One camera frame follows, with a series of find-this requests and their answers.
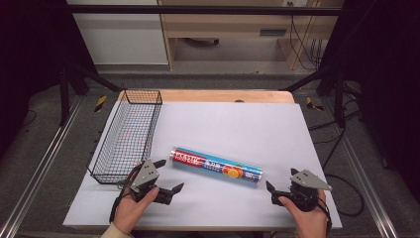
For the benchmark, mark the black horizontal frame bar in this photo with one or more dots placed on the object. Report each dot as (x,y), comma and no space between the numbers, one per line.
(198,10)

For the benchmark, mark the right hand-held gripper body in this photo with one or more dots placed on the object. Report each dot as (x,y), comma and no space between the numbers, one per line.
(308,195)

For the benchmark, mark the white cabinet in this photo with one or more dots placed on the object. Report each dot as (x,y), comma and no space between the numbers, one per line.
(122,36)

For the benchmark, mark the yellow black floor tape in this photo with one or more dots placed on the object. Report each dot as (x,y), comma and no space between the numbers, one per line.
(100,102)
(312,104)

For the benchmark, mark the person's right hand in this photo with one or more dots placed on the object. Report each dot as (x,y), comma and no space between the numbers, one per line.
(310,223)

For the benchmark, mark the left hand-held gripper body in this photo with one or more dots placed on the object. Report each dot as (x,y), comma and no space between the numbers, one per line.
(144,177)

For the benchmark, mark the black curtain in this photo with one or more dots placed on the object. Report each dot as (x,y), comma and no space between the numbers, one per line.
(386,66)
(29,59)

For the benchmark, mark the light wooden desk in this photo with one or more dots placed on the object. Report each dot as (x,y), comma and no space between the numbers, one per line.
(231,24)

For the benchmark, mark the black metal stand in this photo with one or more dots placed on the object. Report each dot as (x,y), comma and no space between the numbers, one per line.
(338,95)
(65,95)

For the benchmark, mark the blue red plastic wrap roll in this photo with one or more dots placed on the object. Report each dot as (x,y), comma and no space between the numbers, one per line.
(214,165)

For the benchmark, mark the grey desk label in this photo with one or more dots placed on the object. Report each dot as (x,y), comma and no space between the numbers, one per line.
(272,32)

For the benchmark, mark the person's left hand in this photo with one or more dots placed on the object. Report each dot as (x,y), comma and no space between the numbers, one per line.
(130,211)

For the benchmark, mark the aluminium floor rail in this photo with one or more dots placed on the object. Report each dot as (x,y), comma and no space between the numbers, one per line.
(363,185)
(39,165)

